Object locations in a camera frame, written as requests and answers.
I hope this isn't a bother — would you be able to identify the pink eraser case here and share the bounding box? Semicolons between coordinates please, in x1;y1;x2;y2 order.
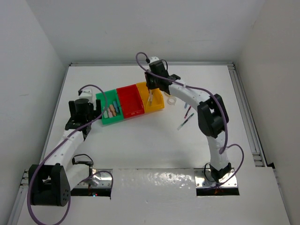
107;110;113;118

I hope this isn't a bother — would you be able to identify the orange eraser case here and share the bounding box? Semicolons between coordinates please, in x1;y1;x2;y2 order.
109;104;117;117

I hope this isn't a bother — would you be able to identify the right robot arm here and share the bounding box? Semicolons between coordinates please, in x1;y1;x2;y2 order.
145;57;231;182

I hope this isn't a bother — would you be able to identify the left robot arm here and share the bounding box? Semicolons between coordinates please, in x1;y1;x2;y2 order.
29;98;102;206

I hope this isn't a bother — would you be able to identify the yellow plastic bin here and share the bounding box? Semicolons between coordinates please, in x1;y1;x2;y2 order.
136;82;165;113

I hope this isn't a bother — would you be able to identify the small white tape roll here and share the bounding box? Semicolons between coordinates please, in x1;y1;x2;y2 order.
167;96;177;105

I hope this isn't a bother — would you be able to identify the red plastic bin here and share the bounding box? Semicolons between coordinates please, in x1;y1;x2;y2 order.
116;84;145;119

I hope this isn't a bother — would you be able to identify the green plastic bin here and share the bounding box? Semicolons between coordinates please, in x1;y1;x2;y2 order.
96;89;124;125

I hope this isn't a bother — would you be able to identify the magenta ink pen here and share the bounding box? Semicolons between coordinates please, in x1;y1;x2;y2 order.
184;106;191;119

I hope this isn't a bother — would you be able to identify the green ink pen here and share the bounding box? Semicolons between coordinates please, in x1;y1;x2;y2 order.
177;113;194;130

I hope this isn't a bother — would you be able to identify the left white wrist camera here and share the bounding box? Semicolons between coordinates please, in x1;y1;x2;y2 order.
79;88;93;103

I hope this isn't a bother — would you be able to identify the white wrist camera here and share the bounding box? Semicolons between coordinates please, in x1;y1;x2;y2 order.
79;88;93;103
146;56;159;64

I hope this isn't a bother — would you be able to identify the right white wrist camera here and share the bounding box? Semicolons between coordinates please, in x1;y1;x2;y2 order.
146;56;159;64

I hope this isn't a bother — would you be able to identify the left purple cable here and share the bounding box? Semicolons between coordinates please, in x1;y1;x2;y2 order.
26;84;114;225

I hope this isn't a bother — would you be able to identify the purple cable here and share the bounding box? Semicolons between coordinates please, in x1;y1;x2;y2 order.
26;84;114;225
135;52;245;189

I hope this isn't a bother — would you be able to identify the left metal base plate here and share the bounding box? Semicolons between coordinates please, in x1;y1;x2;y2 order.
67;169;114;190

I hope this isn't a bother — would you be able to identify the metal base plate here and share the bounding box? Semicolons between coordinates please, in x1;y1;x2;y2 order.
194;168;240;188
67;169;114;190

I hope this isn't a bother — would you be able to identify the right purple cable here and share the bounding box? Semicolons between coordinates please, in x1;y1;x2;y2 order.
135;52;245;189

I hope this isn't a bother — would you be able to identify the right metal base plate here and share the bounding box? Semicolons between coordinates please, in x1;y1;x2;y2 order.
194;168;240;188

